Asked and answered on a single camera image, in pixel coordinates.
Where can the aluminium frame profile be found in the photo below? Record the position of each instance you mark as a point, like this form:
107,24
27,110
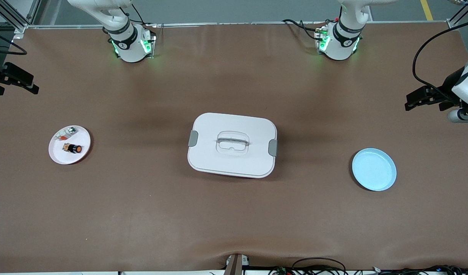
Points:
13,17
453,23

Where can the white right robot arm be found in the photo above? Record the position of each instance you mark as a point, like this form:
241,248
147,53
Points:
130,46

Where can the white lidded storage box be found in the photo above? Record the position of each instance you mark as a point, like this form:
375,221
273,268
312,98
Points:
234,164

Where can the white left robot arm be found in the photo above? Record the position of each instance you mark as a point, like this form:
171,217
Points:
340,42

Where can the pale pink round plate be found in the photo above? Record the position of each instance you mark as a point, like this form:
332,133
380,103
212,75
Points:
71,154

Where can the orange push-button switch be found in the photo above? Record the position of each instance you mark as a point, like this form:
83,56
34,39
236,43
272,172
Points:
73,148

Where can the silver table edge rail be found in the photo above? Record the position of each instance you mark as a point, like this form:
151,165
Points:
237,23

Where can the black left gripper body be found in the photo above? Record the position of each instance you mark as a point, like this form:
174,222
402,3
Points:
449,86

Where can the light blue round plate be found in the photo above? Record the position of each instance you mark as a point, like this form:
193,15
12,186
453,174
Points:
374,170

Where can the small white mount bracket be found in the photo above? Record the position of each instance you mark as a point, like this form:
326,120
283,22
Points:
246,261

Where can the grey switch with orange block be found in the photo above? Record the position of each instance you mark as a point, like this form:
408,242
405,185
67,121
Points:
68,131

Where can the brown camera mount post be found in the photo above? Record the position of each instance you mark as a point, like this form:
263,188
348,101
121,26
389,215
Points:
234,267

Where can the brown table cover mat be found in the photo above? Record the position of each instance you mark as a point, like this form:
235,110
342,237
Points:
142,210

